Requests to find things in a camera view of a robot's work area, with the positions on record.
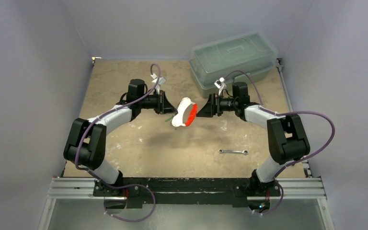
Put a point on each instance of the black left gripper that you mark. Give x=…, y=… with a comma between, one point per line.
x=164, y=106

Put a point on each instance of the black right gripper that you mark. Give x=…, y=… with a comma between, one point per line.
x=216, y=104

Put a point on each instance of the steel key organizer red handle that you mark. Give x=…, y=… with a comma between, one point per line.
x=186, y=113

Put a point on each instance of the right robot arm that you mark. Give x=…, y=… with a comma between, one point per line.
x=287, y=139

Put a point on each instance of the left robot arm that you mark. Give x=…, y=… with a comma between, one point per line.
x=86, y=143

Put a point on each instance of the silver combination wrench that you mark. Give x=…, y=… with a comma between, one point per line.
x=242, y=152

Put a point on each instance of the clear plastic storage bin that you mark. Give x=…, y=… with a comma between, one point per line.
x=247, y=57

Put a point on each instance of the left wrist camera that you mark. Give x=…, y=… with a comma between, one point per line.
x=158, y=82

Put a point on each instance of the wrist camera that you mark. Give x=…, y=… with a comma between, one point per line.
x=221, y=85
x=158, y=82

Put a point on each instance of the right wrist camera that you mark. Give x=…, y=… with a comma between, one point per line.
x=221, y=85

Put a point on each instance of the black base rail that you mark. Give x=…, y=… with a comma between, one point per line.
x=187, y=191

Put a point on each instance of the aluminium frame rail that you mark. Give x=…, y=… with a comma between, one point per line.
x=71, y=205

